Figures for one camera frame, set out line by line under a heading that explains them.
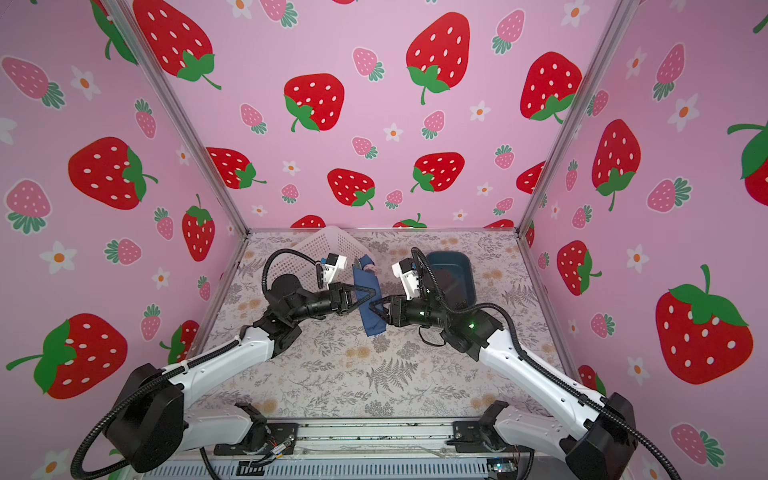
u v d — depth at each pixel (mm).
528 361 458
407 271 633
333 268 687
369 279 701
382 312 663
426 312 592
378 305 675
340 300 659
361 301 683
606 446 379
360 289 688
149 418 407
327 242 1106
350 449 731
